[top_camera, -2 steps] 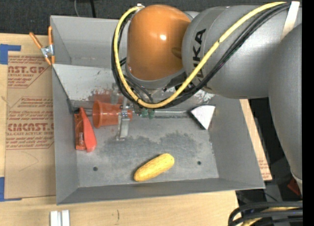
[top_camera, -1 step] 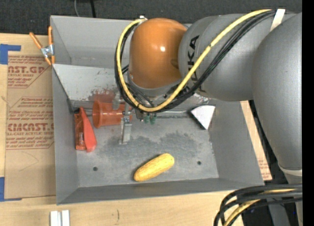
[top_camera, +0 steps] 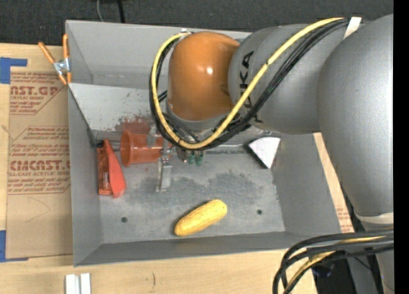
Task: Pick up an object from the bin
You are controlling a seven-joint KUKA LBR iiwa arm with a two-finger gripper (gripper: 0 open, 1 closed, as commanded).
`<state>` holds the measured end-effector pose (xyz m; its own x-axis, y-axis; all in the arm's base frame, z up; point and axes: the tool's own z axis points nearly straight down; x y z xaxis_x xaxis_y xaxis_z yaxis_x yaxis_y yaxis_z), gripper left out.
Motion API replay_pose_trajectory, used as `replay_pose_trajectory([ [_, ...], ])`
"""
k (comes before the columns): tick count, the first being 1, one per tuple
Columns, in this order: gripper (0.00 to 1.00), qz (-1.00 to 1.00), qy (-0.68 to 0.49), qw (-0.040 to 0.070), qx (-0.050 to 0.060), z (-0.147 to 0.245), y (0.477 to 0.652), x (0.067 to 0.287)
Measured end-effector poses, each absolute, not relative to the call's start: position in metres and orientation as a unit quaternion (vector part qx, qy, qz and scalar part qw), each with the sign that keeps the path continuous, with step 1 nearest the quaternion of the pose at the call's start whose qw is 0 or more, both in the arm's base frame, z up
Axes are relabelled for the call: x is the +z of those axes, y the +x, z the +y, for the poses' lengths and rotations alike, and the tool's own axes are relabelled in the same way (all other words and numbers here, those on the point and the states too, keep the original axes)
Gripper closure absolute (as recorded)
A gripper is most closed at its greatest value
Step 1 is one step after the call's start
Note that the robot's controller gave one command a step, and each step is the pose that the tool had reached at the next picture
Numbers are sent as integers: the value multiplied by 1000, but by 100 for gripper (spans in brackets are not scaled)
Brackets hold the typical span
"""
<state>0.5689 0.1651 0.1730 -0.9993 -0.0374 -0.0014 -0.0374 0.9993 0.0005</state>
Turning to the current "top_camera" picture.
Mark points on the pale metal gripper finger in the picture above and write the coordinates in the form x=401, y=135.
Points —
x=165, y=174
x=151, y=137

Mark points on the orange plastic cup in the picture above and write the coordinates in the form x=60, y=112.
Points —
x=137, y=150

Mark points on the grey metal bin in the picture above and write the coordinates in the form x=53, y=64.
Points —
x=204, y=190

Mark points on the orange-red wedge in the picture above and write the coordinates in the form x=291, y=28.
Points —
x=116, y=174

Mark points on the yellow toy corn cob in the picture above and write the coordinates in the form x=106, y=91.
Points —
x=201, y=217

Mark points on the red-brown flat block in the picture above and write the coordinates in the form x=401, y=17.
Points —
x=103, y=174

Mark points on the white triangular sheet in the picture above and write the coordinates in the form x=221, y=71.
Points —
x=264, y=151

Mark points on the brown cardboard board red print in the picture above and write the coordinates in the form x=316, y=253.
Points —
x=38, y=190

